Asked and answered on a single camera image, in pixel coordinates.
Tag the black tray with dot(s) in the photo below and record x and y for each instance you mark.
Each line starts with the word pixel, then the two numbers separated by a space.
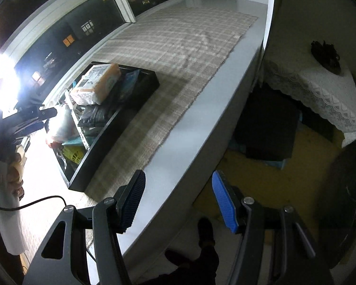
pixel 127 107

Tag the yellow plastic basket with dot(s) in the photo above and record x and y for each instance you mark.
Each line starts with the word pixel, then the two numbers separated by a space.
pixel 72 155

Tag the black object on tablecloth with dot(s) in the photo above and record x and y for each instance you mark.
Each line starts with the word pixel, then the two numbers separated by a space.
pixel 326 55

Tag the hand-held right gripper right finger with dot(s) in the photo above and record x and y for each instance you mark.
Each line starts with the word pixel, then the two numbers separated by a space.
pixel 224 203

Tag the clear plastic bag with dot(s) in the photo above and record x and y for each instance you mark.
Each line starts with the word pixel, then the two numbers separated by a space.
pixel 59 127

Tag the blue flat packet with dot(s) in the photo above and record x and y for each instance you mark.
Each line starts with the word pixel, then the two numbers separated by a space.
pixel 130 81

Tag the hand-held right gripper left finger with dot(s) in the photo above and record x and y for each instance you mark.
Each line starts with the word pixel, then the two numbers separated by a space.
pixel 133 197

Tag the black folded pouch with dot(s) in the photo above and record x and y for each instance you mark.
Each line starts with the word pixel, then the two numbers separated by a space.
pixel 95 115

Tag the black box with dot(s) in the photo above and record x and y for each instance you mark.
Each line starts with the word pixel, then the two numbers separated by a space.
pixel 267 124

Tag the white lace tablecloth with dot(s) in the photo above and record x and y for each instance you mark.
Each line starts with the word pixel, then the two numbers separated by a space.
pixel 314 92

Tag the person's left forearm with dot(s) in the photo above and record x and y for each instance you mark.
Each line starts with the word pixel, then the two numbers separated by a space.
pixel 9 219

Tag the white window frame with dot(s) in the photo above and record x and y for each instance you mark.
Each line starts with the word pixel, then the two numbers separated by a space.
pixel 77 9

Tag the person's left hand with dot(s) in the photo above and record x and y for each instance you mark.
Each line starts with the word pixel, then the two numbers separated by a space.
pixel 15 172

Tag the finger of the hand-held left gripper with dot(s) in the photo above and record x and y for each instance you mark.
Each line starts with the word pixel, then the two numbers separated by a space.
pixel 29 127
pixel 37 113

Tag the orange and white package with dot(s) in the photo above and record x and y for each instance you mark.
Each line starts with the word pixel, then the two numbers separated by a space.
pixel 96 84

